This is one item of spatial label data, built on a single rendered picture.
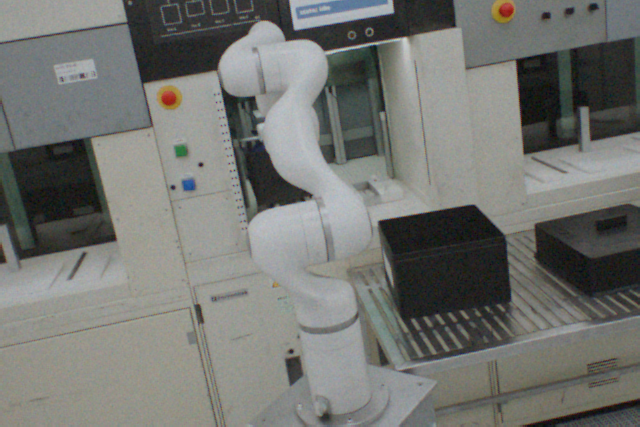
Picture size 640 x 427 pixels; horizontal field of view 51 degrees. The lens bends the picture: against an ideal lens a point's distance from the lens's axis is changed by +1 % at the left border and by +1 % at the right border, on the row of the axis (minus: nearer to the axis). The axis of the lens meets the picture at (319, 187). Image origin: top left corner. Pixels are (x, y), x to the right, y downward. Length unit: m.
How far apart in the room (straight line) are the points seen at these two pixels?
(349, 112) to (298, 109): 1.52
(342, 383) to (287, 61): 0.65
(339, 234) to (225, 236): 0.82
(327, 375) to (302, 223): 0.30
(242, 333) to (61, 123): 0.80
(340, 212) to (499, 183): 0.97
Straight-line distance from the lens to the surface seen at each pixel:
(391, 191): 2.22
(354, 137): 2.85
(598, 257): 1.71
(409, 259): 1.61
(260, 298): 2.04
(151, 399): 2.19
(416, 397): 1.40
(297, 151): 1.28
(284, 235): 1.19
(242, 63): 1.40
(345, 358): 1.30
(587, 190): 2.24
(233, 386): 2.17
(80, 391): 2.20
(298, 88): 1.36
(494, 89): 2.04
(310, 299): 1.24
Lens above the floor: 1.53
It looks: 15 degrees down
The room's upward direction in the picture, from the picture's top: 10 degrees counter-clockwise
